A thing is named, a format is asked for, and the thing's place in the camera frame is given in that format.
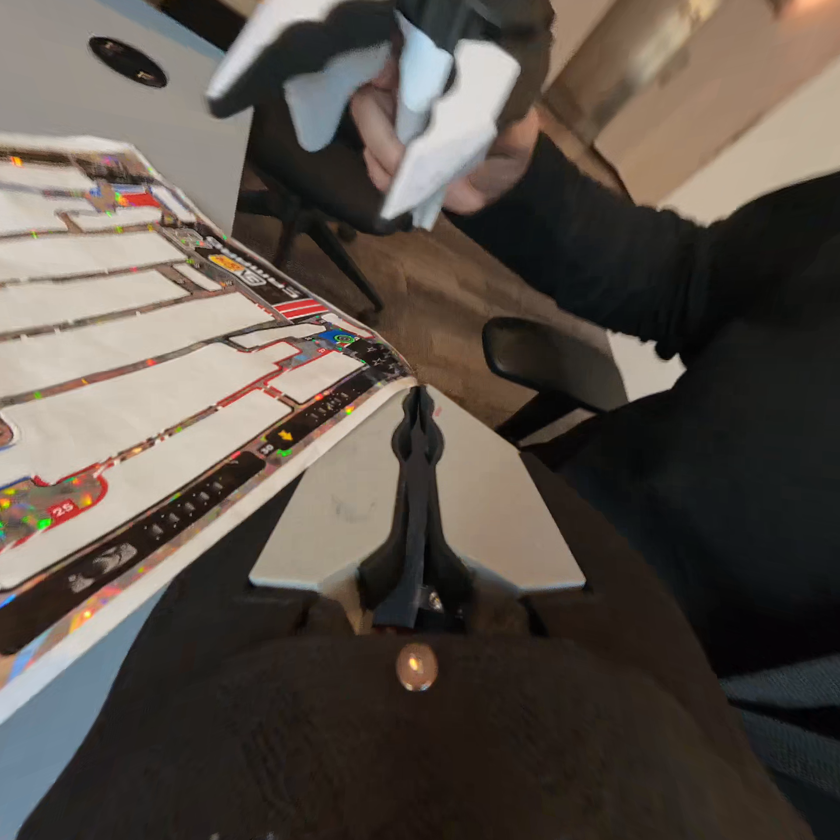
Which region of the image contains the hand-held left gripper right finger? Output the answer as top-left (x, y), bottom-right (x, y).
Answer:
top-left (419, 386), bottom-right (587, 597)

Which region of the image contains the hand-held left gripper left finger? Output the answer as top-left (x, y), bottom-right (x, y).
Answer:
top-left (248, 384), bottom-right (421, 614)

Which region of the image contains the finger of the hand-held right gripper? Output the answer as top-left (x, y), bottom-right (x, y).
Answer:
top-left (381, 38), bottom-right (524, 229)
top-left (206, 0), bottom-right (396, 153)

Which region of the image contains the holographic sticker sheet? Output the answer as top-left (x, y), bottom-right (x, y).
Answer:
top-left (0, 133), bottom-right (419, 724)

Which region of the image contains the person's right forearm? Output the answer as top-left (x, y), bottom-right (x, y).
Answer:
top-left (446, 131), bottom-right (840, 363)

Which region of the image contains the black desk grommet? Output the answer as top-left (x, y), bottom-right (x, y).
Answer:
top-left (87, 36), bottom-right (169, 90)

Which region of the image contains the person's right hand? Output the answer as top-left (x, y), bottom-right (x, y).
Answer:
top-left (350, 67), bottom-right (544, 217)

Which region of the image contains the black office chair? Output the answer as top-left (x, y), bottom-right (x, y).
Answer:
top-left (233, 92), bottom-right (416, 314)
top-left (481, 316), bottom-right (629, 448)

